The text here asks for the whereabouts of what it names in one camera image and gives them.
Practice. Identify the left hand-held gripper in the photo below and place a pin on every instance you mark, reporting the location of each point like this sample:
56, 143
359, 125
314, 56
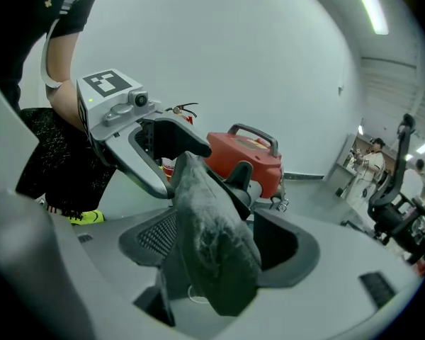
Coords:
106, 112

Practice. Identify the person's black patterned trousers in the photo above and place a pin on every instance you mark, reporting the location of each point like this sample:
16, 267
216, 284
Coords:
63, 161

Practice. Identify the grey cabinet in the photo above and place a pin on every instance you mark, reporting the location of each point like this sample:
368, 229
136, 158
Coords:
345, 161

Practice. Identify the dark grey cloth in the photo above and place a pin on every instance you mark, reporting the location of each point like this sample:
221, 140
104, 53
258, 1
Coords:
216, 232

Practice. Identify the red fire extinguisher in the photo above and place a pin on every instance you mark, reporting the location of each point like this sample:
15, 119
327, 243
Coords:
184, 109

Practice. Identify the red vacuum cleaner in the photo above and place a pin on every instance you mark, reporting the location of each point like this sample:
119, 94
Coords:
244, 154

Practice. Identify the person's black shirt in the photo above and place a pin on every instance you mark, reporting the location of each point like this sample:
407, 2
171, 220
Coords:
32, 9

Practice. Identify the person's left neon shoe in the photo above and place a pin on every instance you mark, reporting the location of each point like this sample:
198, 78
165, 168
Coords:
86, 217

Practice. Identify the long ceiling lamp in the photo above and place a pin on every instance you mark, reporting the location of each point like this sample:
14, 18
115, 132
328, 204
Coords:
370, 2

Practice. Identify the black office chair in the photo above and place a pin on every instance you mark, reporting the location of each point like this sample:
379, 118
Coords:
396, 204

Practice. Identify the person's left forearm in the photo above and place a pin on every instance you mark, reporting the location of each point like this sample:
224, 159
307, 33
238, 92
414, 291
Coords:
69, 105

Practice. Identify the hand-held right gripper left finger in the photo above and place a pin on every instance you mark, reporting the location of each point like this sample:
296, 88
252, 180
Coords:
120, 275

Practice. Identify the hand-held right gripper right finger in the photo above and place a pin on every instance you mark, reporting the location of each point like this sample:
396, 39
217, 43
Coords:
333, 282

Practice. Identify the small black box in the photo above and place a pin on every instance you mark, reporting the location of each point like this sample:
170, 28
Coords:
339, 192

